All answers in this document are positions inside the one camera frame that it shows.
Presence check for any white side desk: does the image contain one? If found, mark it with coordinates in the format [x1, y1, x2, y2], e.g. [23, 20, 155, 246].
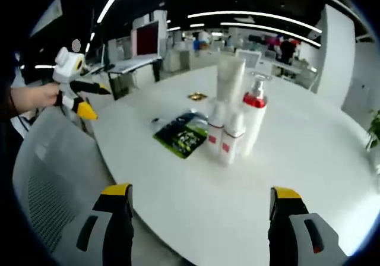
[85, 56, 163, 84]

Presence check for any person's left hand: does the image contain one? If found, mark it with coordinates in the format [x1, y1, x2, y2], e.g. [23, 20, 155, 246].
[17, 83, 62, 115]

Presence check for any square ceiling vent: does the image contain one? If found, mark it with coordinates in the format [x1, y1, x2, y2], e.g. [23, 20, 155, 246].
[29, 0, 64, 38]

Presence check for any white-framed dark red screen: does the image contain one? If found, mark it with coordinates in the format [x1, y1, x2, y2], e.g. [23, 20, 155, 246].
[131, 21, 160, 59]

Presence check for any gold foil skincare sachet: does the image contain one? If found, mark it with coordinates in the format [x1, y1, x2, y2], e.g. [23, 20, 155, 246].
[187, 91, 208, 101]

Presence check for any white pump bottle red collar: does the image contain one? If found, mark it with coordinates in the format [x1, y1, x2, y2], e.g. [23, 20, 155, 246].
[242, 71, 273, 157]

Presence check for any long ceiling light strip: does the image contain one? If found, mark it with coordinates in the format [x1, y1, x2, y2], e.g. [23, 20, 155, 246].
[97, 0, 131, 23]

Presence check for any small white red-label bottle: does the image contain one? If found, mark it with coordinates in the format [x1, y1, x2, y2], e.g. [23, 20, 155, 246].
[219, 111, 246, 167]
[206, 98, 228, 163]

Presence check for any green potted plant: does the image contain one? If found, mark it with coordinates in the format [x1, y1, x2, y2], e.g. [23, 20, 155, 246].
[365, 108, 380, 151]

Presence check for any grey mesh office chair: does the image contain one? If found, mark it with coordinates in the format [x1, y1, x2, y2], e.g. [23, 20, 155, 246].
[11, 107, 134, 266]

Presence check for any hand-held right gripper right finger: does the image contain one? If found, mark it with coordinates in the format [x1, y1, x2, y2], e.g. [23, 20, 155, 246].
[268, 186, 348, 266]

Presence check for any white skincare tube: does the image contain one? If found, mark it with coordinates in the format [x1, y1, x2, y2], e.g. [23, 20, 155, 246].
[216, 56, 247, 103]

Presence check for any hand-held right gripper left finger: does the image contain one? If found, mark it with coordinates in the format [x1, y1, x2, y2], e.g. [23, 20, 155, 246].
[52, 183, 135, 266]

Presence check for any green black skincare sachet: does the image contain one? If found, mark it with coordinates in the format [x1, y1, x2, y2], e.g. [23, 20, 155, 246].
[153, 111, 208, 160]

